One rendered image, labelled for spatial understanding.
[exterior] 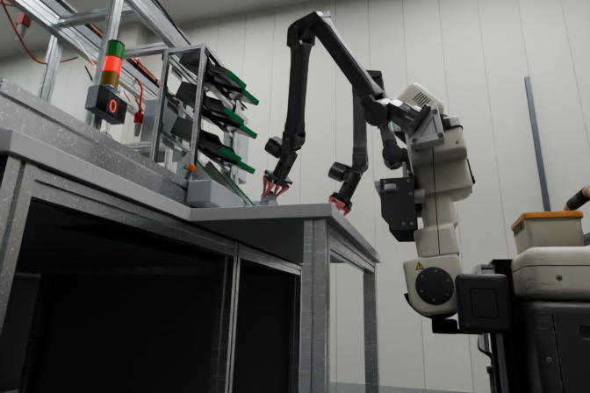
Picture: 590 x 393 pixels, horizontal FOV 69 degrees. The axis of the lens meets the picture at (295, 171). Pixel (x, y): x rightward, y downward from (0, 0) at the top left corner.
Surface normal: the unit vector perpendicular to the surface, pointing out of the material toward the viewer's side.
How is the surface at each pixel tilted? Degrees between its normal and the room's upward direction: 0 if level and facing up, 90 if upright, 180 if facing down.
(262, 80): 90
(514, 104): 90
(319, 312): 90
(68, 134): 90
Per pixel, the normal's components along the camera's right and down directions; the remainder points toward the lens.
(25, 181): 0.96, -0.06
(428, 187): -0.30, -0.30
